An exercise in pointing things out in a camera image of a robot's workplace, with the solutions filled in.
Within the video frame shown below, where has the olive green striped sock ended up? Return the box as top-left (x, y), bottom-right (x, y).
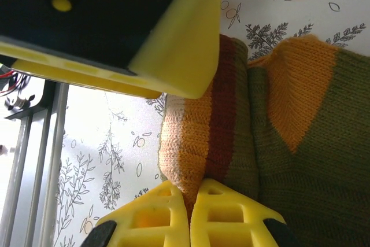
top-left (158, 34), bottom-right (370, 247)

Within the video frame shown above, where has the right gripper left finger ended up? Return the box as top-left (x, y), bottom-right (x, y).
top-left (82, 181), bottom-right (191, 247)

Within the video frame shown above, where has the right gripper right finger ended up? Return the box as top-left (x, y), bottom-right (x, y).
top-left (190, 178), bottom-right (301, 247)

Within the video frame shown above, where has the aluminium frame rail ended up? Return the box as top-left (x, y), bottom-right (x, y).
top-left (0, 82), bottom-right (69, 247)

